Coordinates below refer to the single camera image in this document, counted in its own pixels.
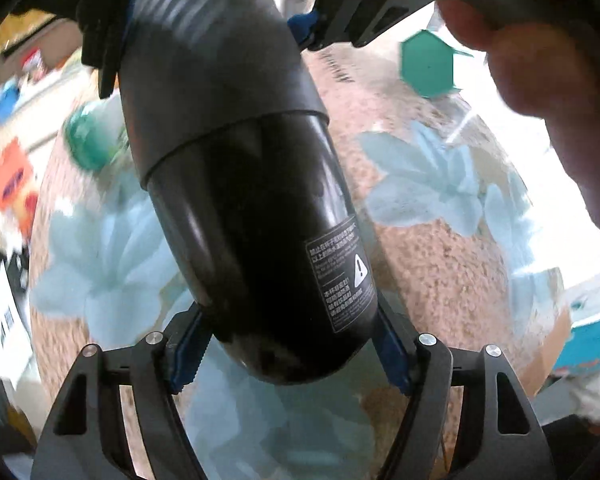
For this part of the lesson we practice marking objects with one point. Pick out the blue and white box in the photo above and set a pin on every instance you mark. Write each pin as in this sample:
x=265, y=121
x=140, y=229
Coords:
x=587, y=345

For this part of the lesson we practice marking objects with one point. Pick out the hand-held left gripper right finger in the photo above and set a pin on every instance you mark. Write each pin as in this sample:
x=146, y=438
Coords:
x=396, y=355

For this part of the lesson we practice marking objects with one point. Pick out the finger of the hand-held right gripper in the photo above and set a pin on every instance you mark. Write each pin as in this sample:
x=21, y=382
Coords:
x=105, y=35
x=352, y=5

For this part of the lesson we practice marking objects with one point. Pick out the green round object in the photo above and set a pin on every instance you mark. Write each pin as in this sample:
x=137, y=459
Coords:
x=92, y=135

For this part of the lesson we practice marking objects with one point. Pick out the person's right hand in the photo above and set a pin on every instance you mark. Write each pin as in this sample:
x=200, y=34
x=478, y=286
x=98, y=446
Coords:
x=545, y=90

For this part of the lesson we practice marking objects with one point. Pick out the floral tablecloth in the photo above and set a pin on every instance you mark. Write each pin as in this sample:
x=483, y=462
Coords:
x=445, y=260

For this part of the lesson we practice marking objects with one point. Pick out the orange box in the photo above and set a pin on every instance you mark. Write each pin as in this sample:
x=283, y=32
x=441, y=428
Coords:
x=10, y=187

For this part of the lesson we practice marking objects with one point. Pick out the black insulated cup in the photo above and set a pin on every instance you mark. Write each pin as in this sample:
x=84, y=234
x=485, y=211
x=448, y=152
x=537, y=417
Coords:
x=240, y=200

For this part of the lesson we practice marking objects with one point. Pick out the teal hexagonal box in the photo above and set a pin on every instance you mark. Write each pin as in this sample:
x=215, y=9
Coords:
x=427, y=62

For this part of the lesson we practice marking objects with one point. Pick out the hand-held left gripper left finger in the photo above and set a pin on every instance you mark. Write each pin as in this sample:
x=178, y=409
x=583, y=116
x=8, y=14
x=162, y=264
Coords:
x=186, y=360

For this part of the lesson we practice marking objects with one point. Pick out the blue object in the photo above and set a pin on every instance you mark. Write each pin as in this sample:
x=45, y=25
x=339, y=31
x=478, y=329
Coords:
x=5, y=100

